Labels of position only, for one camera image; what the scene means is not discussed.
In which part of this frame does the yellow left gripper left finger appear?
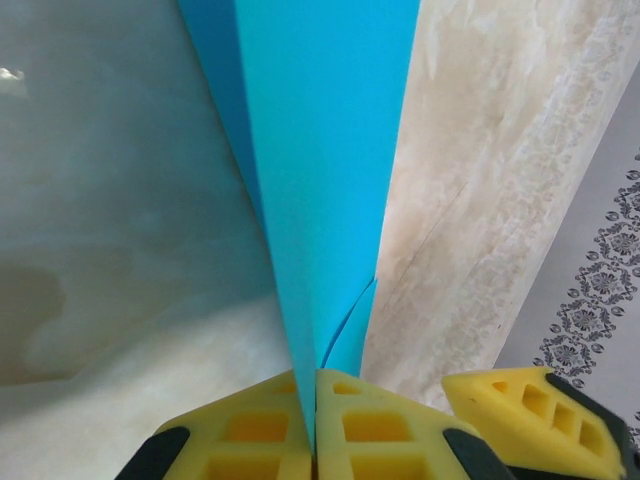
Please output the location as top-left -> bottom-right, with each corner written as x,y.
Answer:
119,368 -> 315,480

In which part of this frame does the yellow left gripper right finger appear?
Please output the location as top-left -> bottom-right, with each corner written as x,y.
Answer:
313,368 -> 519,480

